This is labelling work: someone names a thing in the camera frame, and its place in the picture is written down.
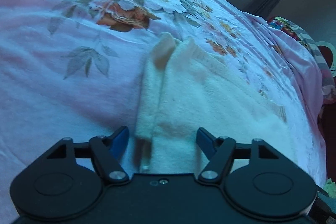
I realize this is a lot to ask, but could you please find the cream white garment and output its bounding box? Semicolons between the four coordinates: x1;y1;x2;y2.
135;32;298;174

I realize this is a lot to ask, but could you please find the striped floral pillow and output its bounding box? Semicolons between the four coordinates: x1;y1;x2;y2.
266;16;335;104

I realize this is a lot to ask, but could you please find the pink floral bed sheet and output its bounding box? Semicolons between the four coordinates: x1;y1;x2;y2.
1;0;327;223

